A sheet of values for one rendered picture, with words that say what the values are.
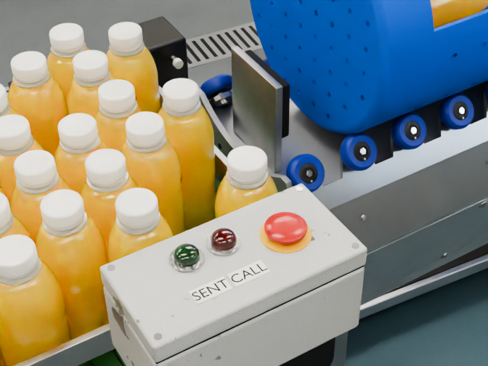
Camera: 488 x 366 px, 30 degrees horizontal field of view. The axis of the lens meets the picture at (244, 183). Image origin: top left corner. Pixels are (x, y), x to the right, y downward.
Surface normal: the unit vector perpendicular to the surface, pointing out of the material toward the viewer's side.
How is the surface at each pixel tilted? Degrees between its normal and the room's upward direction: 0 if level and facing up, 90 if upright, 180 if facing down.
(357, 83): 90
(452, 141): 52
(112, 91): 0
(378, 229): 70
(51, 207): 0
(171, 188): 90
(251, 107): 90
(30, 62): 0
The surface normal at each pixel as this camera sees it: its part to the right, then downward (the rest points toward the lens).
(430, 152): 0.40, -0.03
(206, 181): 0.70, 0.47
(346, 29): -0.86, 0.35
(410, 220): 0.48, 0.27
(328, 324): 0.51, 0.56
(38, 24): -0.01, -0.76
